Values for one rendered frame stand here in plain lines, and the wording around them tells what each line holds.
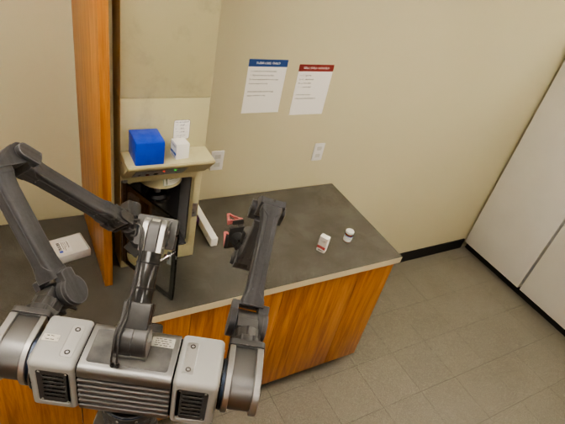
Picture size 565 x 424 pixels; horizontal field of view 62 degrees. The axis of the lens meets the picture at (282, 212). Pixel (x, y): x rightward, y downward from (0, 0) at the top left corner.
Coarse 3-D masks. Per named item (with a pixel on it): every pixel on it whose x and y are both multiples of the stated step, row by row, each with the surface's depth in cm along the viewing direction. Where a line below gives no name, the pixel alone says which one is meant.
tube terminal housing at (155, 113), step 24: (120, 120) 161; (144, 120) 165; (168, 120) 169; (192, 120) 174; (120, 144) 166; (168, 144) 175; (192, 144) 180; (120, 192) 178; (192, 192) 197; (120, 240) 191; (192, 240) 210; (120, 264) 199
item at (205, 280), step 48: (288, 192) 274; (336, 192) 284; (0, 240) 199; (288, 240) 238; (336, 240) 246; (384, 240) 254; (0, 288) 180; (96, 288) 189; (192, 288) 199; (240, 288) 205; (288, 288) 214
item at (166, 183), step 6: (156, 180) 186; (162, 180) 187; (168, 180) 188; (174, 180) 190; (180, 180) 194; (150, 186) 187; (156, 186) 187; (162, 186) 187; (168, 186) 188; (174, 186) 190
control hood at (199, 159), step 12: (120, 156) 168; (168, 156) 171; (192, 156) 174; (204, 156) 176; (120, 168) 171; (132, 168) 161; (144, 168) 163; (156, 168) 166; (168, 168) 169; (192, 168) 178; (204, 168) 182
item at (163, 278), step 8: (128, 184) 173; (128, 192) 174; (136, 192) 170; (136, 200) 173; (144, 200) 169; (144, 208) 171; (152, 208) 168; (160, 208) 165; (160, 216) 167; (168, 216) 163; (128, 240) 187; (176, 248) 168; (128, 256) 192; (168, 256) 173; (176, 256) 170; (128, 264) 195; (168, 264) 175; (176, 264) 173; (160, 272) 181; (168, 272) 177; (160, 280) 183; (168, 280) 179; (160, 288) 185; (168, 288) 181; (168, 296) 183
